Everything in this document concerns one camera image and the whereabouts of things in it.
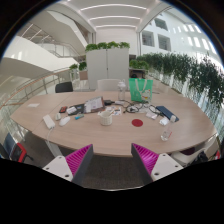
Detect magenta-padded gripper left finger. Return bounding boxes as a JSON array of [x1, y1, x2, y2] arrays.
[[42, 143, 94, 186]]

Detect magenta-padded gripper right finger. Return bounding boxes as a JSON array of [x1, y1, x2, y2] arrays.
[[130, 143, 184, 185]]

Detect clear plastic water bottle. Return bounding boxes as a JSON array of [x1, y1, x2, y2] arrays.
[[160, 114, 177, 142]]

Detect white chair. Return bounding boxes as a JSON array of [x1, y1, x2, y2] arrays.
[[170, 138, 218, 167], [96, 78, 122, 92]]

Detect flat round red coaster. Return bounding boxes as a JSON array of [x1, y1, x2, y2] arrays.
[[131, 118, 144, 128]]

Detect white computer mouse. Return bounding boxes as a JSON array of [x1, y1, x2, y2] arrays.
[[58, 116, 72, 127]]

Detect white tissue pack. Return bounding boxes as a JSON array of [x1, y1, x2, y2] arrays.
[[158, 117, 170, 127]]

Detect white printed card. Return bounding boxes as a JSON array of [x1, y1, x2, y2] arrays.
[[145, 110, 159, 121]]

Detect white power strip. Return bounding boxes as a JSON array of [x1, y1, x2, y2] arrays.
[[42, 114, 56, 130]]

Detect white grid-pattern cup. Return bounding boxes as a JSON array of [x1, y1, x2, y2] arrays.
[[98, 110, 114, 127]]

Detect small white box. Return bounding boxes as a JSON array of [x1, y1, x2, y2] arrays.
[[66, 106, 78, 116]]

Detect dark blue keyboard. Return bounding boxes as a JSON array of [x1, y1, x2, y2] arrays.
[[155, 105, 180, 123]]

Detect black flat case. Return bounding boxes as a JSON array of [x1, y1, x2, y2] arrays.
[[68, 103, 86, 116]]

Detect open printed booklet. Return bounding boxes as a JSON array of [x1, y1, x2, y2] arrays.
[[83, 96, 106, 114]]

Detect colourful sticker sheet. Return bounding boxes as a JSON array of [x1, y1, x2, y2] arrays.
[[97, 105, 123, 117]]

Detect red office chair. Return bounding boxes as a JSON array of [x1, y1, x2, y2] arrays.
[[0, 132, 28, 164]]

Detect black power adapter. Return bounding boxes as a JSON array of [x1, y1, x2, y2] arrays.
[[103, 99, 116, 107]]

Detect green tote bag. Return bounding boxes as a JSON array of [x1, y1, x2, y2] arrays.
[[128, 77, 154, 103]]

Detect black chair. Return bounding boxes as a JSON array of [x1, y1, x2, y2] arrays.
[[54, 81, 74, 94]]

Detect tall clear drink bottle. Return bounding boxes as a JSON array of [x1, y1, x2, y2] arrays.
[[117, 79, 128, 102]]

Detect glass railing with wooden handrail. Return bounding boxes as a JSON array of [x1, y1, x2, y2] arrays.
[[0, 66, 81, 111]]

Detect planter box with plants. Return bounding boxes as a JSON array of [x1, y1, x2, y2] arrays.
[[69, 61, 88, 81]]

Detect row of green plants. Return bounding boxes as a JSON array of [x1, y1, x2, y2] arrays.
[[129, 53, 224, 111]]

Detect white cabinet topped with plants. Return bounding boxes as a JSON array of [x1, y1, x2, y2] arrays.
[[84, 41, 131, 91]]

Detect ceiling light strips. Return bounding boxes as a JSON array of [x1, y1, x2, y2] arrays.
[[79, 3, 148, 29]]

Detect black cable bundle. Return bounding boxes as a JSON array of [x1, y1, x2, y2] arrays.
[[123, 101, 163, 116]]

